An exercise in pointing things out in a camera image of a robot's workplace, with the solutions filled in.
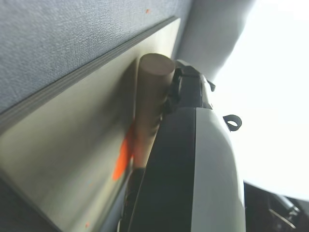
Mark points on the brown wooden cylinder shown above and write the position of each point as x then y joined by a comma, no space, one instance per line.
152,96

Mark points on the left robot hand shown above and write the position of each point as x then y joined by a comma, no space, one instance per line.
183,169

